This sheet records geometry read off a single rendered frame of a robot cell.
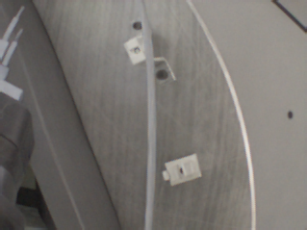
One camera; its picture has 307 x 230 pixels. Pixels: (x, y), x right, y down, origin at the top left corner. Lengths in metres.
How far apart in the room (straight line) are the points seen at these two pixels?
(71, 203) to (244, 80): 0.14
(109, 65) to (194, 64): 0.06
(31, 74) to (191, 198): 0.13
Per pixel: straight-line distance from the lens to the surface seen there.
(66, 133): 1.04
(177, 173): 1.02
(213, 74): 1.01
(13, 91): 0.92
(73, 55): 1.05
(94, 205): 1.03
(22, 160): 0.94
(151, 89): 0.99
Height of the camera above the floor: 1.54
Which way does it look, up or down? 9 degrees down
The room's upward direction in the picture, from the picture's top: 4 degrees clockwise
